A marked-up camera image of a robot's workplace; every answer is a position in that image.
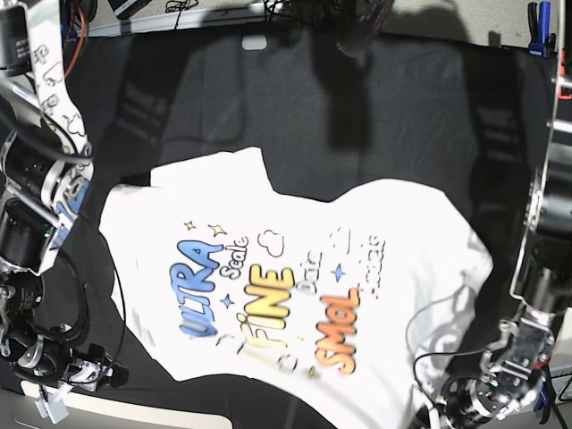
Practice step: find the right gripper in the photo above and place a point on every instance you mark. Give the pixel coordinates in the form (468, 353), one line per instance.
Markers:
(94, 370)

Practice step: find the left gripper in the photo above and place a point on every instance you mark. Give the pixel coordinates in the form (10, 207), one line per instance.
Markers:
(457, 407)

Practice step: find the white graphic t-shirt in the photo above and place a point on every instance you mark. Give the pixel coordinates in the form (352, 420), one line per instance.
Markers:
(328, 301)

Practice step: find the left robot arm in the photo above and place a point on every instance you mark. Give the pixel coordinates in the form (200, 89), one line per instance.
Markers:
(513, 371)

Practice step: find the red blue clamp near right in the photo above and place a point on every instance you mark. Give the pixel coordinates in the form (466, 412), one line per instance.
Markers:
(542, 406)

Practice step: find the black table cloth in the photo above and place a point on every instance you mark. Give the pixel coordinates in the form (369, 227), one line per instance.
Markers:
(469, 120)

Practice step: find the red black clamp far right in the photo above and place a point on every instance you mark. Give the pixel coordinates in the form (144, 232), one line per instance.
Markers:
(564, 88)

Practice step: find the blue clamp far right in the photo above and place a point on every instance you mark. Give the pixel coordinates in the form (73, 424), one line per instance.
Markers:
(542, 42)

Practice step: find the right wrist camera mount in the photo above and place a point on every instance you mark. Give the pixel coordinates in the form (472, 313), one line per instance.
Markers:
(50, 404)

